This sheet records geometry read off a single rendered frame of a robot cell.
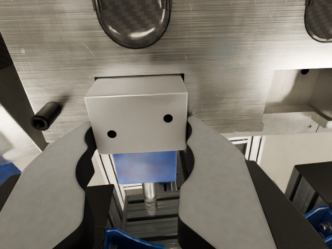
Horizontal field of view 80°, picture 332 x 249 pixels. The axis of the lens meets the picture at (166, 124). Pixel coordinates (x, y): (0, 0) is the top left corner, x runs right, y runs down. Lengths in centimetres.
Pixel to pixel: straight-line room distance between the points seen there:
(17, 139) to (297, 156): 161
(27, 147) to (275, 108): 22
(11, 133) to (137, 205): 34
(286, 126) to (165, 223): 30
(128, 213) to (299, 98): 40
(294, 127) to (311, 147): 137
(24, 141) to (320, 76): 25
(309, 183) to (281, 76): 31
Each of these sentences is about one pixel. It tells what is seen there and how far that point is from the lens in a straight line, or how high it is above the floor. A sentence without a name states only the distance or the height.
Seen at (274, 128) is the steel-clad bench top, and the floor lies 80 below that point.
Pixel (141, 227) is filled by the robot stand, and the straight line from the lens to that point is 46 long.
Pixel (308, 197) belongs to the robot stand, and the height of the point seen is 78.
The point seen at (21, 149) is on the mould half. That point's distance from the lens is 23.
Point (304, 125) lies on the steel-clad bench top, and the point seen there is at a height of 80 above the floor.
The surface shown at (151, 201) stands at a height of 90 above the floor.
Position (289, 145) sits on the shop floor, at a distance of 157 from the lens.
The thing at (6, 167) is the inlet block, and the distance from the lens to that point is 26.
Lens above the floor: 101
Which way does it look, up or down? 58 degrees down
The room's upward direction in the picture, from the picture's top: 173 degrees clockwise
